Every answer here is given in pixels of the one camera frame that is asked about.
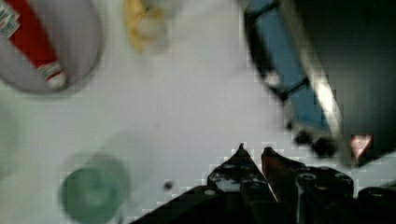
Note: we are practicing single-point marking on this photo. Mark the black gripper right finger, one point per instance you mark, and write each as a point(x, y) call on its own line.
point(281, 173)

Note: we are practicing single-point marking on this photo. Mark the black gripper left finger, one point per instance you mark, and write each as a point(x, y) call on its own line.
point(239, 170)

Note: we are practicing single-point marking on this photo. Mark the black oven door handle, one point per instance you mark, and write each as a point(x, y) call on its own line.
point(271, 52)

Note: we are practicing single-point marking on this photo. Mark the green mug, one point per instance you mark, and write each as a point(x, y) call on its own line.
point(99, 186)

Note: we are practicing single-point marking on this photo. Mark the peeled banana toy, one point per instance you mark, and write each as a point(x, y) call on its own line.
point(147, 23)

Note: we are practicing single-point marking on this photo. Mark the pink oval plate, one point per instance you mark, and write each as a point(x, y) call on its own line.
point(73, 29)

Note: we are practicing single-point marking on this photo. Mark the red ketchup bottle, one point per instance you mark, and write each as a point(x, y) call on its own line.
point(21, 26)

